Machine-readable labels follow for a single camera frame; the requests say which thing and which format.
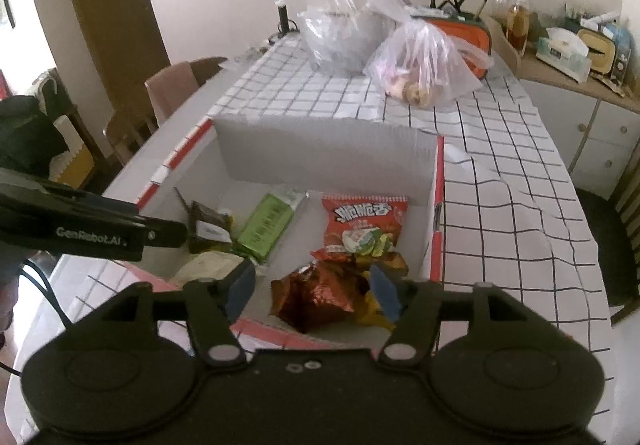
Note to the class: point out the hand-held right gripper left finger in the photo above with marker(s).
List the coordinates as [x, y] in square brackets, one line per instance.
[240, 285]

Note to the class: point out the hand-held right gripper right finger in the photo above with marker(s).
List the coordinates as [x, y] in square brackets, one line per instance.
[385, 290]

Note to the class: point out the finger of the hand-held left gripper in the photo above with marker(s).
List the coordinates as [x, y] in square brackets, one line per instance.
[165, 233]

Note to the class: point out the yellow snack packet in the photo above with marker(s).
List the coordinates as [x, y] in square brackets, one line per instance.
[372, 312]

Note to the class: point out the cream white snack packet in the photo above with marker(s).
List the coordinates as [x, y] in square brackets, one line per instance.
[205, 270]

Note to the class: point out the dark brown snack packet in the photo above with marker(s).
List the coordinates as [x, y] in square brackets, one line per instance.
[207, 225]

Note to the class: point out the green snack packet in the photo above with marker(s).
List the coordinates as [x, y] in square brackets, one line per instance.
[267, 225]

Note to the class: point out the red chip packet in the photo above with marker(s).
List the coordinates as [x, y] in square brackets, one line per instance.
[360, 225]

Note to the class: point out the copper foil snack packet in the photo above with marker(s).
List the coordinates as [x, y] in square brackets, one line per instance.
[310, 295]

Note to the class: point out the red cardboard box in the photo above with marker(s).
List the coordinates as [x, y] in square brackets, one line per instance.
[320, 150]

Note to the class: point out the yellow box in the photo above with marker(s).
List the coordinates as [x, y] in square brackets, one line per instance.
[75, 170]

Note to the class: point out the black bag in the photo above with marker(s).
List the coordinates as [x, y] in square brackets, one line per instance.
[27, 135]

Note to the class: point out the wooden chair with pink cloth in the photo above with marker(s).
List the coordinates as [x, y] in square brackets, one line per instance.
[125, 135]

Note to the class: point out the white checked tablecloth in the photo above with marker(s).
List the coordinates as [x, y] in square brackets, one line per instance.
[500, 225]

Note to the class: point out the pink cloth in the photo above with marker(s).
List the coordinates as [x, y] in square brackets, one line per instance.
[170, 90]

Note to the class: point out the brown wooden door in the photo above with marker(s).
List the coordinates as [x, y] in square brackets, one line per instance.
[110, 0]

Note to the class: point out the small clear plastic bag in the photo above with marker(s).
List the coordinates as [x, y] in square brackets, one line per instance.
[425, 60]

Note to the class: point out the wooden chair with dark seat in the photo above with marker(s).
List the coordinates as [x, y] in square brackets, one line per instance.
[615, 235]

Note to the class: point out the white sideboard cabinet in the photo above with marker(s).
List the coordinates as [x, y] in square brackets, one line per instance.
[565, 125]

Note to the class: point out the large clear plastic bag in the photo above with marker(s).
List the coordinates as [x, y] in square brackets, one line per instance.
[340, 40]

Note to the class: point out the orange lidded container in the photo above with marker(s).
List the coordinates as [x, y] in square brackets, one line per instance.
[467, 32]

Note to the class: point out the black pen holder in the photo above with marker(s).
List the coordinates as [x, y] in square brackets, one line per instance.
[450, 9]

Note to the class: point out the amber glass bottle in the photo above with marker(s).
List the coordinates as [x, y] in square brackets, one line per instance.
[517, 27]

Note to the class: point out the green tissue box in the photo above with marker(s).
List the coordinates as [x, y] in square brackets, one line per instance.
[562, 55]

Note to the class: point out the tan tissue holder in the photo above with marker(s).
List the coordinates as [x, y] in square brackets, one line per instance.
[597, 50]

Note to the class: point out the light blue packet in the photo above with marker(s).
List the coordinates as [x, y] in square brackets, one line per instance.
[619, 50]

